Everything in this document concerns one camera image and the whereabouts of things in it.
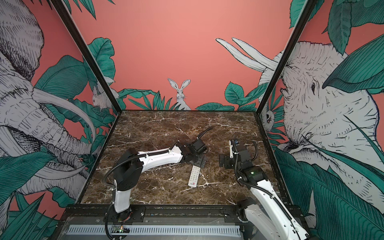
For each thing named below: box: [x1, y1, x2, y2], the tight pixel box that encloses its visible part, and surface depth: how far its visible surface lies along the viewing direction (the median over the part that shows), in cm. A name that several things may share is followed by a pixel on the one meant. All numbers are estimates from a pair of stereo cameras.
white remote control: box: [188, 165, 201, 188], surface depth 87 cm
